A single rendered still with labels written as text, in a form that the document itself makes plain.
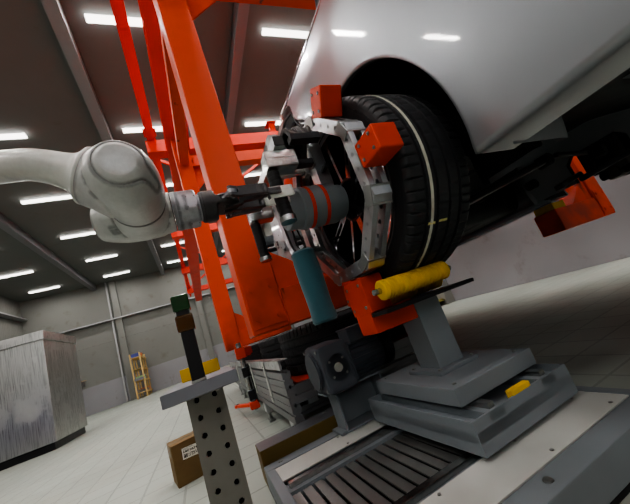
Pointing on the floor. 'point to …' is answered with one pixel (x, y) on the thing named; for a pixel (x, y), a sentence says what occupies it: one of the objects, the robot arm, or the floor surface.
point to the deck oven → (28, 398)
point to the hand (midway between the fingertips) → (279, 195)
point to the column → (218, 449)
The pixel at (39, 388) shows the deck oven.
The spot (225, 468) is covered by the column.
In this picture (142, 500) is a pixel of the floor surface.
